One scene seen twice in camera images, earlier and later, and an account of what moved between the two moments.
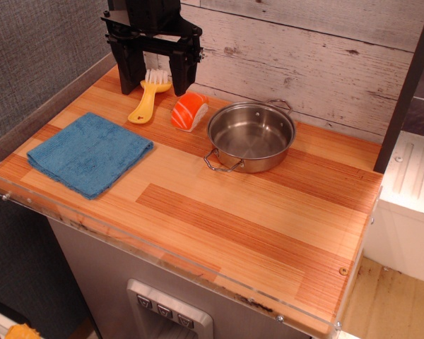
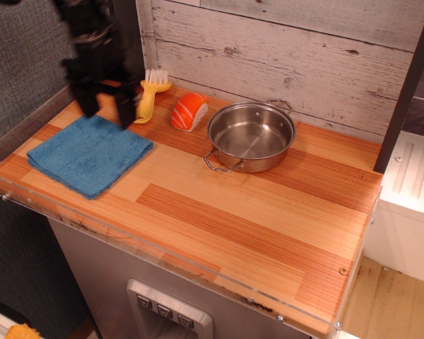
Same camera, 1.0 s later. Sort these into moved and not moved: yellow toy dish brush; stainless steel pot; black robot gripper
Moved: black robot gripper
Not moved: yellow toy dish brush; stainless steel pot
